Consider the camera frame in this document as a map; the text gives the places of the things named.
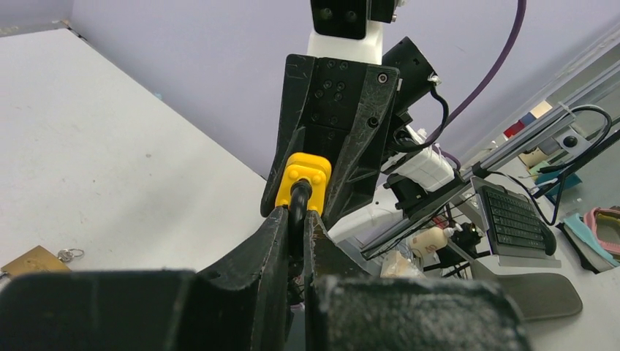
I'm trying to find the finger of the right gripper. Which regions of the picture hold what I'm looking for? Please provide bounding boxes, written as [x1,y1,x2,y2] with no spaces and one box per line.
[260,54,315,217]
[322,65,400,228]

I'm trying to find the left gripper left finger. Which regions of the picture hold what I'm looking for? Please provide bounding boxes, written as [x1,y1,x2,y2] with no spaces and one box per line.
[1,207,289,350]

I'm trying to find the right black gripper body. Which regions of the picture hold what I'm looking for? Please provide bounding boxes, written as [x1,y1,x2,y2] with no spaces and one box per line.
[300,57,369,160]

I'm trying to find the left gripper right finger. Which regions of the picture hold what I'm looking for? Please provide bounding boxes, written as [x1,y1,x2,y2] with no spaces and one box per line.
[303,211,532,350]

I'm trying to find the yellow padlock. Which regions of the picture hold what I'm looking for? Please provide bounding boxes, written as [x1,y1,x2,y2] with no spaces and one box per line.
[275,152,332,259]

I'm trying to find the large brass padlock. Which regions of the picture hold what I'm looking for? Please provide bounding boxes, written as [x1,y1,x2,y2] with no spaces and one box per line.
[1,246,85,279]

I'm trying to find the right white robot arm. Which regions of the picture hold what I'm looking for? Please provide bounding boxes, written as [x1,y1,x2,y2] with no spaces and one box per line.
[260,1,446,227]

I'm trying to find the beige bottle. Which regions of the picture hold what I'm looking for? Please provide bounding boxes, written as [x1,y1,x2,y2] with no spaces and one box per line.
[407,224,462,258]

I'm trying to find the black computer keyboard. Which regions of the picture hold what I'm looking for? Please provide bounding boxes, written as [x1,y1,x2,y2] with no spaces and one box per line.
[471,177,562,268]

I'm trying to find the grey wrist rest pad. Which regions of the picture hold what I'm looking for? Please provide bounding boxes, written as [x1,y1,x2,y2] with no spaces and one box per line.
[471,260,583,322]

